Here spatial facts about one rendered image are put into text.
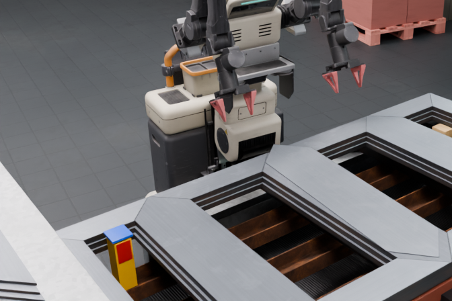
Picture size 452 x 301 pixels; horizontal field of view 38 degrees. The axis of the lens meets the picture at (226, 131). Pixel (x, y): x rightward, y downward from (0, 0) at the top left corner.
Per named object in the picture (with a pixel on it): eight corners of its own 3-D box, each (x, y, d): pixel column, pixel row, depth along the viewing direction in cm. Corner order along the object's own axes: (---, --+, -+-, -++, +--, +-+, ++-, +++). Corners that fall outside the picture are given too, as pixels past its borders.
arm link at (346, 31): (338, 13, 231) (317, 17, 228) (356, 4, 221) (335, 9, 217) (346, 46, 232) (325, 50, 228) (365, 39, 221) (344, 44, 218)
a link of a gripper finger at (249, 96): (261, 112, 212) (255, 84, 212) (242, 117, 209) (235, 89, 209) (253, 114, 218) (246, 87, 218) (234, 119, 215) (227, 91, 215)
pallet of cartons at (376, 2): (455, 30, 596) (459, -16, 577) (376, 48, 562) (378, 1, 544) (372, 3, 693) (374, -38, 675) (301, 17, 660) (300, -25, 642)
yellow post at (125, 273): (138, 295, 183) (131, 238, 175) (122, 302, 181) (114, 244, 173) (130, 285, 187) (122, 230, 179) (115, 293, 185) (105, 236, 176)
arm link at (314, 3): (306, -1, 245) (294, 2, 243) (319, -13, 236) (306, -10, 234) (314, 22, 244) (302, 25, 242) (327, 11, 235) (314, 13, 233)
